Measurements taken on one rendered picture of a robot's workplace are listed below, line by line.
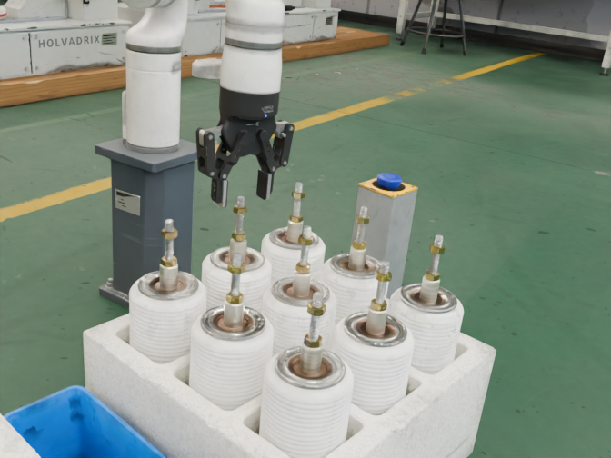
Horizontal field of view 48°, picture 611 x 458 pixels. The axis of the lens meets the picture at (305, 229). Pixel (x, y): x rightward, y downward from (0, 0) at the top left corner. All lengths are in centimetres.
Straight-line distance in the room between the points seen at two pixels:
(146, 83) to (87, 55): 189
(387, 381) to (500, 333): 61
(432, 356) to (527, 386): 38
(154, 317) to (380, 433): 30
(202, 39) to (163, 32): 239
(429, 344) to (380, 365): 12
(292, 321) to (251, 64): 31
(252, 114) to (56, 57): 218
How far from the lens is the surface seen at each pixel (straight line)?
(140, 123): 122
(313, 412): 71
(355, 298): 94
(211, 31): 363
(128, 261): 130
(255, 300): 94
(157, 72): 119
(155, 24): 121
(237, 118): 86
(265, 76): 84
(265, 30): 83
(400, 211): 110
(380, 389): 81
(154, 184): 122
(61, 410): 94
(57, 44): 298
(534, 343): 140
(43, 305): 137
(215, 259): 95
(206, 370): 79
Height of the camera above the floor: 67
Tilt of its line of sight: 23 degrees down
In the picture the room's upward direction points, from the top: 6 degrees clockwise
